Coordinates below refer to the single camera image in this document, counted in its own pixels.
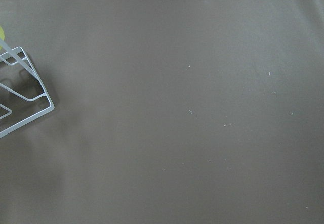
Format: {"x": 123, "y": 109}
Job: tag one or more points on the white wire rack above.
{"x": 24, "y": 97}

